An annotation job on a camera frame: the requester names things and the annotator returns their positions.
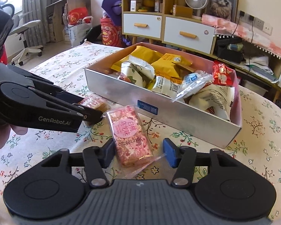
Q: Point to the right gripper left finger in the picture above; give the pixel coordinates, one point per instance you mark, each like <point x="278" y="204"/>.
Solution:
<point x="95" y="160"/>

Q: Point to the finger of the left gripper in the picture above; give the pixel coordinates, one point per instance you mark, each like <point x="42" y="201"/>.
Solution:
<point x="90" y="116"/>

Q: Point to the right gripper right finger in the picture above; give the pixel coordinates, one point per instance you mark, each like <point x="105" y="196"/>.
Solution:
<point x="182" y="159"/>

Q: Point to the orange cracker clear pack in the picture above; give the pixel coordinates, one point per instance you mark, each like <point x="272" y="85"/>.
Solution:
<point x="96" y="102"/>

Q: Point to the pink rice cracker pack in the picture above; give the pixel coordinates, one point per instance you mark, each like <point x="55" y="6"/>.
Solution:
<point x="134" y="151"/>

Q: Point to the white pecan snack packet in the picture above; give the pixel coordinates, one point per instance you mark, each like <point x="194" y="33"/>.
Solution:
<point x="136" y="71"/>

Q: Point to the yellow chips bag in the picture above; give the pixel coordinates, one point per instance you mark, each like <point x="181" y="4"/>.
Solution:
<point x="214" y="99"/>

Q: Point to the clear white pastry packet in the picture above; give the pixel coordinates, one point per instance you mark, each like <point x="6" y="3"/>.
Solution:
<point x="192" y="84"/>

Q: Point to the red candy packet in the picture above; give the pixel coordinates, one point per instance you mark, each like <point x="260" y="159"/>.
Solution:
<point x="222" y="74"/>

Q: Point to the left hand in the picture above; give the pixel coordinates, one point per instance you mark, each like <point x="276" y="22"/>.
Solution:
<point x="5" y="130"/>

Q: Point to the pink silver cardboard box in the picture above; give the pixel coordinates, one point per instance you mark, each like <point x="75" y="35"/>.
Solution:
<point x="189" y="119"/>

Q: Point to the orange white snack packet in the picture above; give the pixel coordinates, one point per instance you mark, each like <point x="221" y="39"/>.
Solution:
<point x="165" y="85"/>

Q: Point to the floral tablecloth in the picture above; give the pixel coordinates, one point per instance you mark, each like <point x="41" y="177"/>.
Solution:
<point x="257" y="145"/>

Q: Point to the red gift bag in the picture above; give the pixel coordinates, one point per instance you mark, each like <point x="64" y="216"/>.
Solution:
<point x="110" y="33"/>

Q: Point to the yellow snack pack in box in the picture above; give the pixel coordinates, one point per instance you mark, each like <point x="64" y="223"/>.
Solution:
<point x="167" y="65"/>

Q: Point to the purple plush toy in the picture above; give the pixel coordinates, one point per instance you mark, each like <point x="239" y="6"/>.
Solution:
<point x="113" y="9"/>

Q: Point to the wooden white drawer cabinet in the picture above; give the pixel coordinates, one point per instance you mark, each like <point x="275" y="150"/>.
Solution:
<point x="185" y="33"/>

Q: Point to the pink cloth on cabinet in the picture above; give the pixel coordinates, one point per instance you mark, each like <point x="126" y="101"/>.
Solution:
<point x="225" y="27"/>

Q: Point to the cat picture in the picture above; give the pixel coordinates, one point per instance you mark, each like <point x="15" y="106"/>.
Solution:
<point x="226" y="9"/>

